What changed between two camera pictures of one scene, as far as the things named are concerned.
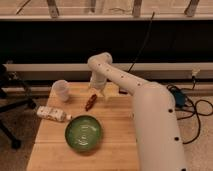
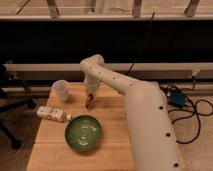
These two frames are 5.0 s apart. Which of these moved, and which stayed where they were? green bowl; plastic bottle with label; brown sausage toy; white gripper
Moved: white gripper
Stayed: green bowl; brown sausage toy; plastic bottle with label
